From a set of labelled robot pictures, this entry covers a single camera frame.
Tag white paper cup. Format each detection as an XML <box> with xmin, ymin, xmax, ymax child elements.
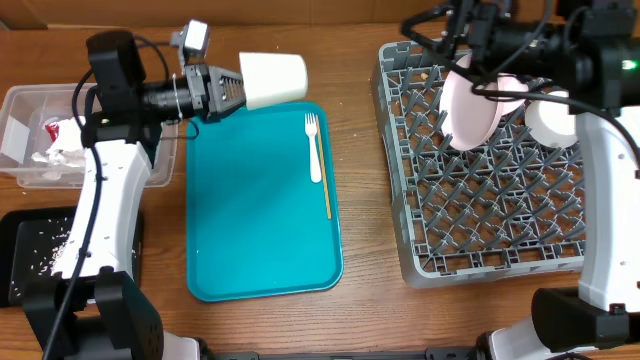
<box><xmin>239</xmin><ymin>52</ymin><xmax>308</xmax><ymax>110</ymax></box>

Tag pink bowl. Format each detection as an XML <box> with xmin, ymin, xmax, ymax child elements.
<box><xmin>494</xmin><ymin>72</ymin><xmax>530</xmax><ymax>117</ymax></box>

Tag large pink plate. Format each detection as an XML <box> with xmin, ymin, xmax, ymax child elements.
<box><xmin>440</xmin><ymin>71</ymin><xmax>503</xmax><ymax>151</ymax></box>

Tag white bowl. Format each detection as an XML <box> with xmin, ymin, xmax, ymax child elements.
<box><xmin>525</xmin><ymin>100</ymin><xmax>578</xmax><ymax>148</ymax></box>

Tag white napkin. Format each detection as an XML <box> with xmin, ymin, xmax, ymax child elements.
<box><xmin>31</xmin><ymin>117</ymin><xmax>85</xmax><ymax>168</ymax></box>

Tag red snack wrapper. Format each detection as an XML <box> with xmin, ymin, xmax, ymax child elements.
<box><xmin>44</xmin><ymin>122</ymin><xmax>59</xmax><ymax>142</ymax></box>

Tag grey dishwasher rack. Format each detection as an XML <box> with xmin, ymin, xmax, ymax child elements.
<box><xmin>371</xmin><ymin>39</ymin><xmax>640</xmax><ymax>289</ymax></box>

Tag rice and peanut scraps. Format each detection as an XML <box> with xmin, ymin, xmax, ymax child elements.
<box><xmin>10</xmin><ymin>217</ymin><xmax>72</xmax><ymax>302</ymax></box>

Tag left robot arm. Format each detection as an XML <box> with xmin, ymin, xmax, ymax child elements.
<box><xmin>22</xmin><ymin>21</ymin><xmax>246</xmax><ymax>359</ymax></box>

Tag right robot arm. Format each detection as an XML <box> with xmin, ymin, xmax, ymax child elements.
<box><xmin>400</xmin><ymin>0</ymin><xmax>639</xmax><ymax>359</ymax></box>

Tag white plastic fork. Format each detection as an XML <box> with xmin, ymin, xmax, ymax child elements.
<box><xmin>305</xmin><ymin>113</ymin><xmax>322</xmax><ymax>183</ymax></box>

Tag wooden chopstick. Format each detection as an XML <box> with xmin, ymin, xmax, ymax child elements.
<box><xmin>313</xmin><ymin>114</ymin><xmax>332</xmax><ymax>220</ymax></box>

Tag teal plastic tray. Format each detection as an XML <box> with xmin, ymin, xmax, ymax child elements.
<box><xmin>186</xmin><ymin>102</ymin><xmax>344</xmax><ymax>302</ymax></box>

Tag clear plastic bin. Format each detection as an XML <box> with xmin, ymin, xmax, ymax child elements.
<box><xmin>0</xmin><ymin>83</ymin><xmax>179</xmax><ymax>190</ymax></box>

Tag black plastic tray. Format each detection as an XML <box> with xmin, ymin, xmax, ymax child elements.
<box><xmin>0</xmin><ymin>207</ymin><xmax>144</xmax><ymax>307</ymax></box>

